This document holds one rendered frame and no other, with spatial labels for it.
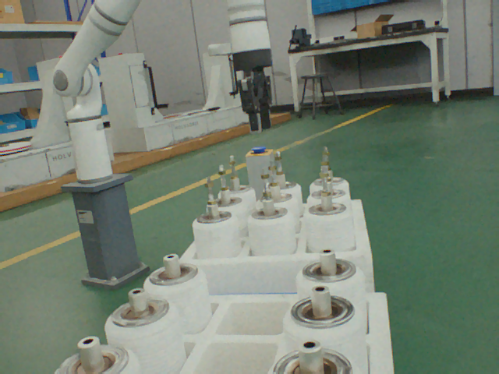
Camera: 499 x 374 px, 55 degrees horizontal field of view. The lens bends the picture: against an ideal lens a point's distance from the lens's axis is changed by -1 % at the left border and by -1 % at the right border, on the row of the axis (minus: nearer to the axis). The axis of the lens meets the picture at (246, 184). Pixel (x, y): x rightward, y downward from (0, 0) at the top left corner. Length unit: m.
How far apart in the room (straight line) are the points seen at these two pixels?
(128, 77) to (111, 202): 2.36
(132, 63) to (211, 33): 3.57
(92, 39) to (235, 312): 0.78
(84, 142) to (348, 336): 0.99
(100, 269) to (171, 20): 6.42
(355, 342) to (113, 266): 0.96
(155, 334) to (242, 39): 0.55
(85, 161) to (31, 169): 1.67
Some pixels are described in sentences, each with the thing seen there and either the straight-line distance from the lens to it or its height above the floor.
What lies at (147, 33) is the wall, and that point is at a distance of 7.96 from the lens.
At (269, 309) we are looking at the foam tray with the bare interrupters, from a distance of 0.80.
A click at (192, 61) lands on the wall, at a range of 7.41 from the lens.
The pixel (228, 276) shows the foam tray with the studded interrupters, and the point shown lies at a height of 0.15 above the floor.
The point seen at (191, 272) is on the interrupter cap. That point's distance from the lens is 0.75.
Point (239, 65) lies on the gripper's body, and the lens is 0.93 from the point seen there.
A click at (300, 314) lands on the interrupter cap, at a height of 0.25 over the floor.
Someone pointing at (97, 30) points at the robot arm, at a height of 0.69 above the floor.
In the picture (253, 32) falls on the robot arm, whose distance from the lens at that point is 0.92.
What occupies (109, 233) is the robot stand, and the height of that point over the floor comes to 0.16.
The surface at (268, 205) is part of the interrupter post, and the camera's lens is 0.98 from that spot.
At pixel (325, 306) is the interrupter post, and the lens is 0.58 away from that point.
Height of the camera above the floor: 0.53
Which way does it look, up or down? 13 degrees down
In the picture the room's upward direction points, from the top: 7 degrees counter-clockwise
